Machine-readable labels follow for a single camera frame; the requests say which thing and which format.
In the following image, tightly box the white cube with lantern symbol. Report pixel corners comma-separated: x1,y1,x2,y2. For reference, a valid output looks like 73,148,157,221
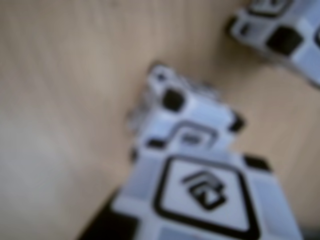
112,61,305,240

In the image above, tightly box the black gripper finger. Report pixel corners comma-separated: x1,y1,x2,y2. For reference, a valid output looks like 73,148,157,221
76,196,115,240

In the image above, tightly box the white cube with zigzag symbol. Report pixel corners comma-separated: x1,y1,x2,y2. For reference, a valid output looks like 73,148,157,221
226,0,320,88

